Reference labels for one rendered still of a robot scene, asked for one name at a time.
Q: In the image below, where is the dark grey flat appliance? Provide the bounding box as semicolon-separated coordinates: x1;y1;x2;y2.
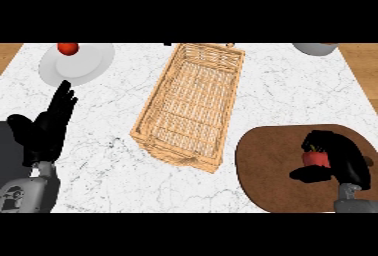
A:
0;121;33;185

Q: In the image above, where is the grey bowl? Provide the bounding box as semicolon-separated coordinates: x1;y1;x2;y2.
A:
291;43;340;57

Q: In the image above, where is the tan wicker basket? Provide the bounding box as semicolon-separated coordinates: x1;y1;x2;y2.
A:
129;43;247;175

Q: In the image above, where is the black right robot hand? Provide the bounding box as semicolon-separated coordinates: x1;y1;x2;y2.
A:
288;129;374;192

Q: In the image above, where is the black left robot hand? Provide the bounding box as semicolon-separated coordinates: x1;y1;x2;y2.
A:
6;79;80;168

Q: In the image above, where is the white round plate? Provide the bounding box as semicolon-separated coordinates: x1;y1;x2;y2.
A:
39;43;117;87

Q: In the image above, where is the brown wooden cutting board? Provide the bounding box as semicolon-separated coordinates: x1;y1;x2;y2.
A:
235;123;378;214

